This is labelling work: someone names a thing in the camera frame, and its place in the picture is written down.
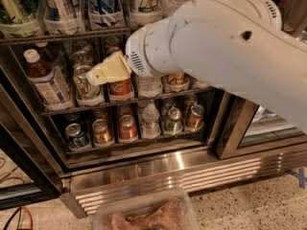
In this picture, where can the brown tea bottle left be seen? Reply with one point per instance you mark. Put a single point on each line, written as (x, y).
(47, 81)

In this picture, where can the orange can bottom shelf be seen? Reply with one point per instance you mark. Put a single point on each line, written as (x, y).
(194, 120)

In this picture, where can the fridge sliding glass door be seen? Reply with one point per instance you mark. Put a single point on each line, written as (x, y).
(255, 128)

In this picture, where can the red can bottom shelf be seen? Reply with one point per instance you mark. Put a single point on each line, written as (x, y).
(127, 129)

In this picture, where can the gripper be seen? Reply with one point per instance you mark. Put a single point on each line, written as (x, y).
(136, 56)

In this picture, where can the clear plastic container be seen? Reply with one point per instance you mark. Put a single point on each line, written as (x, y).
(165, 210)

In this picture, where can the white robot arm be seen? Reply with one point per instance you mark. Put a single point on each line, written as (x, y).
(235, 45)

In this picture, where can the green can top shelf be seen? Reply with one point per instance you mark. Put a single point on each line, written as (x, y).
(18, 18)

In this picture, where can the blue pepsi can bottom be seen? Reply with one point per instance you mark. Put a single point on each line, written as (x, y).
(77, 137)

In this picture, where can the silver can top shelf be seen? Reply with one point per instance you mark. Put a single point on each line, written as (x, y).
(64, 17)

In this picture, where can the gold can shelf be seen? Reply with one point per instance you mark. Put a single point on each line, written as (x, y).
(176, 82)
(102, 135)

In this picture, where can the green can bottom shelf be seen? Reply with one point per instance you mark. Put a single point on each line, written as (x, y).
(172, 124)

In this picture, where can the blue pepsi can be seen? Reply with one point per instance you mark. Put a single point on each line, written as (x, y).
(104, 13)
(77, 137)

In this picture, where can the brown tea bottle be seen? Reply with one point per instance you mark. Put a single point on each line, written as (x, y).
(199, 84)
(47, 81)

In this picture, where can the clear water bottle middle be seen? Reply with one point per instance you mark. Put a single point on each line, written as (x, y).
(149, 87)

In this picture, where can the steel fridge vent grille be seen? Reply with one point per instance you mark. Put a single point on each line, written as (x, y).
(192, 170)

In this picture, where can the green white 7up can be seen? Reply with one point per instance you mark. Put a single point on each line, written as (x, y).
(87, 93)

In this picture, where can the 7up can top shelf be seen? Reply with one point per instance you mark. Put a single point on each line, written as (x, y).
(143, 12)

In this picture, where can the green can shelf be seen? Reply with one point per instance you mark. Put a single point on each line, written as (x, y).
(18, 18)
(172, 124)

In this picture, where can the small water bottle bottom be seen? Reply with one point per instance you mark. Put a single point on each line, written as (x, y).
(150, 122)

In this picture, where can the gold can middle shelf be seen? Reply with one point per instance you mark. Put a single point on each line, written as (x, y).
(176, 82)

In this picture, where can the red coca-cola can middle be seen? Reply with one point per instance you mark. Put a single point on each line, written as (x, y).
(121, 90)

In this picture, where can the gold can bottom shelf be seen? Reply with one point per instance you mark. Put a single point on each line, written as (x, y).
(102, 135)

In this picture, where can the brown tea bottle right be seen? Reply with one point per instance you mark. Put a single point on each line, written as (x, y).
(199, 84)

